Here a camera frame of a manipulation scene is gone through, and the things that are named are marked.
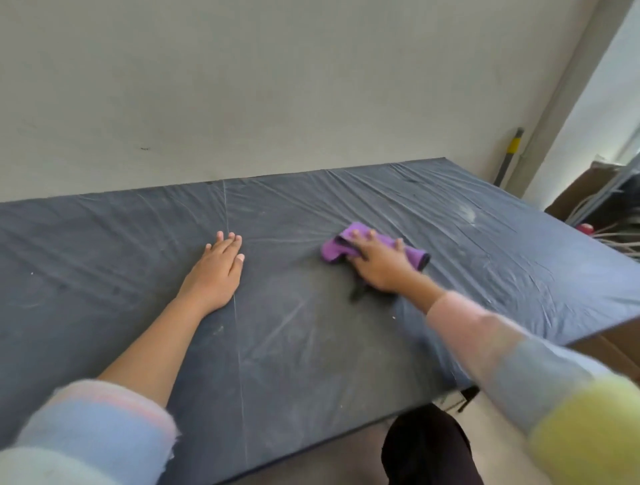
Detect purple cloth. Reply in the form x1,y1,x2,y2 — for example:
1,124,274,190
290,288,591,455
320,222,431,302

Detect grey wall pipe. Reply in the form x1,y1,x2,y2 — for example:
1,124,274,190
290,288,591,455
519,0,613,197

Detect person's right hand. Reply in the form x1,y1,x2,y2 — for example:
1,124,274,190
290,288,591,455
347,229,443,296

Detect person's black trousers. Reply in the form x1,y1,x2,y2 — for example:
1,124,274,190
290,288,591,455
381,403,485,485

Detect person's left hand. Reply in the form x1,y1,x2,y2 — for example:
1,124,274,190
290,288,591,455
175,231,246,316

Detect coil of white cables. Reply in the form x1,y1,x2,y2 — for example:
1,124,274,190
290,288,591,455
567,195,640,258

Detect dark grey covered table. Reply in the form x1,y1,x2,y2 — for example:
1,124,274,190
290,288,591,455
0,157,640,485

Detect person's left forearm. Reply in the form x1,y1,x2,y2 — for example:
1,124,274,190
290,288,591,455
0,297,236,485

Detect brown cardboard box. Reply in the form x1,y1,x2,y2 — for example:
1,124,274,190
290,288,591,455
569,319,640,383
545,162,626,222

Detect black table leg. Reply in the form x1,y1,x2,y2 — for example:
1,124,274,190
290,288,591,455
457,385,481,414

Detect person's right forearm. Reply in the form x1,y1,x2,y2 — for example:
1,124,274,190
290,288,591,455
419,287,640,485

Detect grey pole yellow band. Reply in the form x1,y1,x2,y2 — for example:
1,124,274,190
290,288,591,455
493,127,525,189

